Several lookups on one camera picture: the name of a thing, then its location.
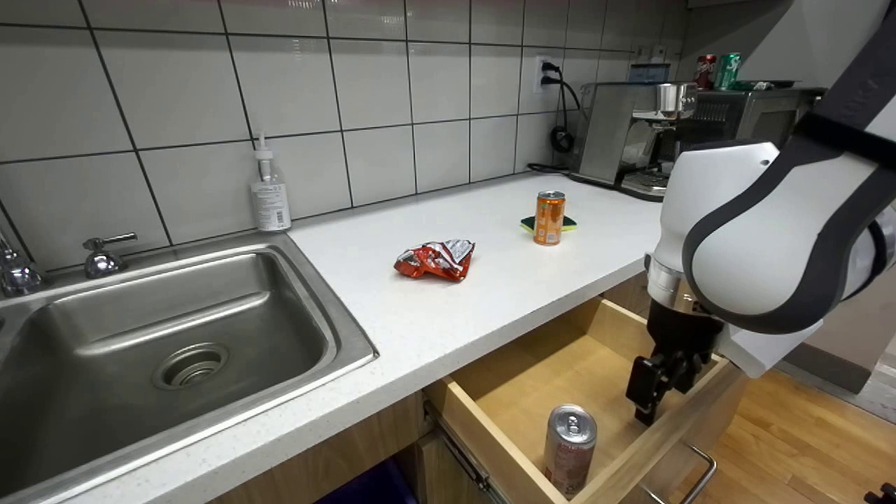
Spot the silver drawer handle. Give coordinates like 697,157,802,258
638,442,720,504

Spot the clear soap pump bottle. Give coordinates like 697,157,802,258
250,141,292,233

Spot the black power plug cable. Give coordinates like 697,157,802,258
527,58,586,176

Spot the silver espresso machine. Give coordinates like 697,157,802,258
573,80,691,202

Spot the silver can in drawer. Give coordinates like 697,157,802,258
544,402,597,499

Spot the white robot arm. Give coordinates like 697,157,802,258
628,16,896,423

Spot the stainless steel sink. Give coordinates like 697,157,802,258
0,237,379,504

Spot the wooden drawer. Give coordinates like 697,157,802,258
425,300,744,504

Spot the red chip bag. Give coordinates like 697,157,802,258
394,237,475,282

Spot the chrome faucet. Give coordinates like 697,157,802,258
0,233,134,296

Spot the green yellow sponge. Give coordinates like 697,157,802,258
522,216,578,233

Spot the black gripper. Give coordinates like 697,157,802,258
628,303,722,426

